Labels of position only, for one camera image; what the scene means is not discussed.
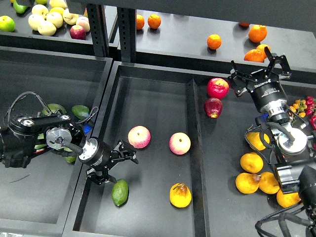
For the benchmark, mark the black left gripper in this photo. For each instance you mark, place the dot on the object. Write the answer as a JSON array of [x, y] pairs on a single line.
[[100, 157]]

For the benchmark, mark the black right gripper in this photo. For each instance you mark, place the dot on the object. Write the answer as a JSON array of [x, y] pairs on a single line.
[[267, 91]]

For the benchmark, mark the yellow pear with brown top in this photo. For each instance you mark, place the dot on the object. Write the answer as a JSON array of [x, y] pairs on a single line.
[[180, 195]]

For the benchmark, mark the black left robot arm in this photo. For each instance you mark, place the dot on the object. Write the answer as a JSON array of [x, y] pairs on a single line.
[[24, 138]]

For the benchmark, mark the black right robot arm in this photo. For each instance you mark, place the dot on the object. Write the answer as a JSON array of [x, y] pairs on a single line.
[[292, 158]]

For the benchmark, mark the green avocado under arm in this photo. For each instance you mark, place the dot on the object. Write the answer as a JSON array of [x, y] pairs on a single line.
[[70, 159]]

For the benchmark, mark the green avocado by tray edge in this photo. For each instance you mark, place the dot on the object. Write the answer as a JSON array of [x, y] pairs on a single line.
[[80, 111]]

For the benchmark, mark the yellow pear upper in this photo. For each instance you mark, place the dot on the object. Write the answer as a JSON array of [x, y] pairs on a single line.
[[255, 142]]

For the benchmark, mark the dark green avocado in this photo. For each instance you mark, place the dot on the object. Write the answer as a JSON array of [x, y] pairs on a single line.
[[54, 109]]

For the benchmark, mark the yellow pear middle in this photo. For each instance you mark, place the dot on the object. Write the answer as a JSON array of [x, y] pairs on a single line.
[[251, 162]]

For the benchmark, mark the yellow pear lower left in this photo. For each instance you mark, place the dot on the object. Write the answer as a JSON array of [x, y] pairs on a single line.
[[247, 183]]

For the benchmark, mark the yellow pear lower right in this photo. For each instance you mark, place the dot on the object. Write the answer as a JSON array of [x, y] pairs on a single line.
[[268, 183]]

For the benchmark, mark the yellow pear far right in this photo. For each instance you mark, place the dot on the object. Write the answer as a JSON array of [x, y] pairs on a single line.
[[287, 200]]

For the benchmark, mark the pale yellow pear front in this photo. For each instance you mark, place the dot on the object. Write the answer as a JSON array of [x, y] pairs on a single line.
[[46, 28]]

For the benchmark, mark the pale yellow pear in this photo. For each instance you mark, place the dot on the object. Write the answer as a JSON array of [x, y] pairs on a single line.
[[46, 28], [34, 21]]

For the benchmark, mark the pale yellow pear left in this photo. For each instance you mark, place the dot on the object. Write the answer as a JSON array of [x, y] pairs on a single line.
[[34, 21]]

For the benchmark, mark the orange front right shelf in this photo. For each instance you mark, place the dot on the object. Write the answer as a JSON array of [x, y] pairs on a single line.
[[254, 55]]

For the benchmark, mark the orange behind front one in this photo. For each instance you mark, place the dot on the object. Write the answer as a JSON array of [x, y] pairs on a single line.
[[262, 47]]

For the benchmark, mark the pink apple left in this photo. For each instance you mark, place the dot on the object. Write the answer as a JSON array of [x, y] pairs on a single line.
[[139, 137]]

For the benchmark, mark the pink apple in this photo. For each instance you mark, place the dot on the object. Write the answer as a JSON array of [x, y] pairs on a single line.
[[179, 143], [139, 137]]

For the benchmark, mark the large orange on shelf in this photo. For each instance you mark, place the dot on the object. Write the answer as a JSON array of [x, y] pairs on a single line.
[[257, 33]]

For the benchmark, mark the bright red apple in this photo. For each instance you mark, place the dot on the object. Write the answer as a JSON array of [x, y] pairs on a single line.
[[217, 88]]

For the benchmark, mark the orange cherry tomato bunch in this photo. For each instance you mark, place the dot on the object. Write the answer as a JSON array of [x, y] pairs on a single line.
[[299, 108]]

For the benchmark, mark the red chili peppers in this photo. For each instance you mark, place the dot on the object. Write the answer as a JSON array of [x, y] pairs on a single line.
[[311, 110]]

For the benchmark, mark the orange on shelf centre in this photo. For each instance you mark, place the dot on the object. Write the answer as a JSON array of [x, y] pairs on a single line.
[[214, 41]]

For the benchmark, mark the pink apple right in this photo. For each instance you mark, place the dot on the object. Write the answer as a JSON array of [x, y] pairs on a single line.
[[179, 143]]

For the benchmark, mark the black centre tray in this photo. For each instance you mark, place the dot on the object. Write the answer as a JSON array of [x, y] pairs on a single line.
[[167, 101]]

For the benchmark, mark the black tray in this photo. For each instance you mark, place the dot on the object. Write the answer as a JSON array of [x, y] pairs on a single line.
[[167, 101], [36, 199]]

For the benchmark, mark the black left tray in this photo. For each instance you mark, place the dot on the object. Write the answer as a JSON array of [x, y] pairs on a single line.
[[36, 199]]

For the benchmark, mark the dark red apple on shelf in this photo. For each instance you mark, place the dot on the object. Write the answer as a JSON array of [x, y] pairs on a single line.
[[78, 32]]

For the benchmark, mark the green apple on shelf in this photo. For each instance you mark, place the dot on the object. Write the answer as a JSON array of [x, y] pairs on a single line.
[[7, 24]]

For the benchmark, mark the orange near post right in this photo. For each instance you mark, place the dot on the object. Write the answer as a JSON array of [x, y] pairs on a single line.
[[154, 21]]

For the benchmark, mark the orange post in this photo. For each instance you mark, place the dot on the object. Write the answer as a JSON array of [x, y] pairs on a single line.
[[154, 21], [140, 22]]

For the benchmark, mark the orange near post left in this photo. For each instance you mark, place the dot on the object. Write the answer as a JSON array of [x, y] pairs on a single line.
[[140, 22]]

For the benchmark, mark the black shelf post right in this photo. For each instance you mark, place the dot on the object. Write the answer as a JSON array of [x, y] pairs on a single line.
[[127, 33]]

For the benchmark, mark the black shelf post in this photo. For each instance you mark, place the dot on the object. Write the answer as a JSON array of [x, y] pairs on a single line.
[[127, 33], [98, 29]]

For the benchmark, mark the black shelf post left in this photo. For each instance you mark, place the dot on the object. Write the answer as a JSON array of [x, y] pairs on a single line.
[[98, 29]]

